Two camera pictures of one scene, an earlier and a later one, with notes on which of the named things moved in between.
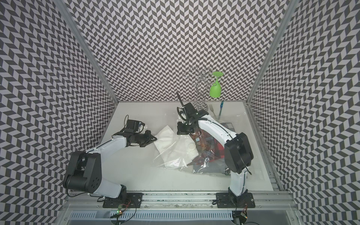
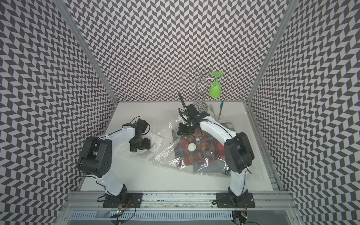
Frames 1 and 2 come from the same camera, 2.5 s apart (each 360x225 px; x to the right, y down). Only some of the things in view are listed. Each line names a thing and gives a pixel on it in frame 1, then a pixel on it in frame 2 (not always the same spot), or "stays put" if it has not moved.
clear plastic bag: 176,150 -> 143,154
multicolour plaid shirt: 208,149 stays put
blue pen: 221,105 stays put
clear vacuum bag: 198,152 stays put
